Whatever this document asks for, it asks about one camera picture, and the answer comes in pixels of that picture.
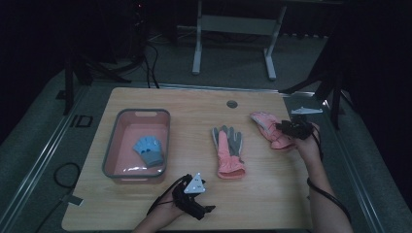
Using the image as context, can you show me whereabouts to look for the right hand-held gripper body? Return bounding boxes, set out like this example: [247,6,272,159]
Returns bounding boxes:
[288,106,325,141]

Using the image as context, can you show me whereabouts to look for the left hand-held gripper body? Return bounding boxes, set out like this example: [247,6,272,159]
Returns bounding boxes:
[171,172,209,221]

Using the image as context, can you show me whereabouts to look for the pink padded glove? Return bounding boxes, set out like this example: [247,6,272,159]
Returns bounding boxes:
[249,111,296,151]

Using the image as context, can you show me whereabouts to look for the pink glove with grey palm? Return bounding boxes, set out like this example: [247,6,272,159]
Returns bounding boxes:
[211,124,247,180]

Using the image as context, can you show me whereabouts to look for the blue knit glove with dots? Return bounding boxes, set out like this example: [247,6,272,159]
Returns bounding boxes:
[132,135,165,168]

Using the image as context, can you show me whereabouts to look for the pink basin with grey rim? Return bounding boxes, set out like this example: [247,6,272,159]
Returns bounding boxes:
[101,108,172,184]

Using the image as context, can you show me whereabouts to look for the person's right hand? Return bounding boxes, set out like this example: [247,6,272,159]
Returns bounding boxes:
[292,123,322,166]

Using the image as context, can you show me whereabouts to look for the person's left hand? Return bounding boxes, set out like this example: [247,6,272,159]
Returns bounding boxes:
[147,188,188,224]

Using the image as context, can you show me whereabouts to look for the black tripod stand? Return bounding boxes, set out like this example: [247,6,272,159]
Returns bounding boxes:
[62,54,132,117]
[279,64,345,131]

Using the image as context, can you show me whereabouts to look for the grey tape piece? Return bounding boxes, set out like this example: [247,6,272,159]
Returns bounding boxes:
[65,194,85,208]

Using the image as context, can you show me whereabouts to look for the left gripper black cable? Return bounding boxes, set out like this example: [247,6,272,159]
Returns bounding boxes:
[146,176,187,216]

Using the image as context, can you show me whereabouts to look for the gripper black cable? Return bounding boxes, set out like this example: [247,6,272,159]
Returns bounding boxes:
[306,122,353,225]
[146,176,187,216]

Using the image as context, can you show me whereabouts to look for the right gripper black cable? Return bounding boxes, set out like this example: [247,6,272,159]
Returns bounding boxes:
[306,122,353,225]

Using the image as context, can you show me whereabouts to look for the white desk frame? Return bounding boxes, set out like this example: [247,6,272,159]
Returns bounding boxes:
[191,0,288,82]

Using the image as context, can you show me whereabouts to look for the black hanging cables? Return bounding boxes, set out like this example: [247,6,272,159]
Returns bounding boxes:
[141,41,160,89]

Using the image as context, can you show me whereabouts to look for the black looped floor cable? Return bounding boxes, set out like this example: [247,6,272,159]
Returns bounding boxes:
[52,161,83,190]

